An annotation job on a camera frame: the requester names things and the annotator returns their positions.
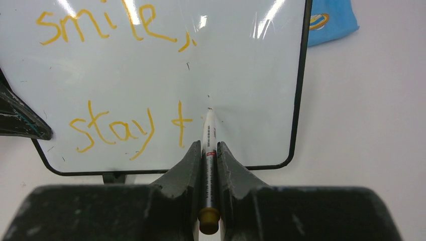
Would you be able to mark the white whiteboard black frame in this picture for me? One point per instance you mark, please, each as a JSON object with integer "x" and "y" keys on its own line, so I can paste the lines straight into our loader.
{"x": 125, "y": 85}

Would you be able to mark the white marker pen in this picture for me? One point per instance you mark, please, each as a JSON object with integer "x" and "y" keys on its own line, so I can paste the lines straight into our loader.
{"x": 209, "y": 211}

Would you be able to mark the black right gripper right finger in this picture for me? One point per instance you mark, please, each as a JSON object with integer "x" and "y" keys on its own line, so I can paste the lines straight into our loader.
{"x": 253, "y": 210}

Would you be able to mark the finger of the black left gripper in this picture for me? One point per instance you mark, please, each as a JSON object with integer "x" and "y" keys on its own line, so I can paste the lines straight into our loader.
{"x": 18, "y": 119}

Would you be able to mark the blue patterned cloth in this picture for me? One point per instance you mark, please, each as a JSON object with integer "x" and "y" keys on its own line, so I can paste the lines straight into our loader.
{"x": 331, "y": 20}

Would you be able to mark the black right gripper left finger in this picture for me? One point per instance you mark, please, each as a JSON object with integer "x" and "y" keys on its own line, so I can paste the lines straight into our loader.
{"x": 166, "y": 209}

